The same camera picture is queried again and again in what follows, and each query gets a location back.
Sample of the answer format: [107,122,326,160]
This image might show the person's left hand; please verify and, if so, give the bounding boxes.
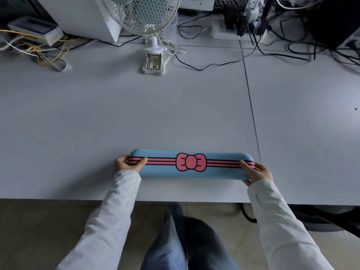
[114,156,148,174]

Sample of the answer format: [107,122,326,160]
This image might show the person's right hand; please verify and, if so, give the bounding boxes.
[240,160,274,187]

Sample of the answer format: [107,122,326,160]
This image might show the blue wrist rest pink bow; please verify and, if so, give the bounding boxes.
[127,148,255,181]

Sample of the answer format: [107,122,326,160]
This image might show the person's right forearm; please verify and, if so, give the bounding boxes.
[247,179,336,270]

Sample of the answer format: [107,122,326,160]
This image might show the person's left forearm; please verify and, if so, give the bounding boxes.
[55,170,142,270]

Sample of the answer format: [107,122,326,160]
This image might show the person's legs in blue jeans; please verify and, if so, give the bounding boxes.
[140,202,242,270]

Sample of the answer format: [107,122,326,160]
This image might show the black chair base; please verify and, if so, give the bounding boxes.
[290,205,360,238]

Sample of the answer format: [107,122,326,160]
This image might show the white power strip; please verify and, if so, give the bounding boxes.
[211,19,266,40]

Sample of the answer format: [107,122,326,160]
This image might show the white clip desk fan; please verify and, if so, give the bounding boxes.
[100,0,181,75]

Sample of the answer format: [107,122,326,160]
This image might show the black power adapter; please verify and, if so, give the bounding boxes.
[223,4,240,30]

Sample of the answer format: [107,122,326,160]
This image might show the white computer case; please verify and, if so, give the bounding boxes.
[34,0,122,44]

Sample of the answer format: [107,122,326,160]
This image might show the black keyboard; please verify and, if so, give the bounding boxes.
[213,0,291,11]

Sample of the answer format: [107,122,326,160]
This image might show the white network router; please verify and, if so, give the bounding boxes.
[7,16,65,46]

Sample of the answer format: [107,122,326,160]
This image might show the white box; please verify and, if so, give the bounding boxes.
[178,0,216,11]

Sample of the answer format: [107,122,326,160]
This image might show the black computer tower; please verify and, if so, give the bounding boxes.
[307,0,360,50]

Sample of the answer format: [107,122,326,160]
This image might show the black cable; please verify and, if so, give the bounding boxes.
[172,36,260,71]

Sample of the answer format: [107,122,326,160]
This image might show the white fan cable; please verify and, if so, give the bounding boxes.
[156,34,187,56]

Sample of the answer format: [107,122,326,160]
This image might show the tangle of black cables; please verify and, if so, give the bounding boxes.
[253,8,360,66]

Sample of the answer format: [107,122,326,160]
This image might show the yellow cables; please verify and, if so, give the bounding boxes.
[0,29,82,68]

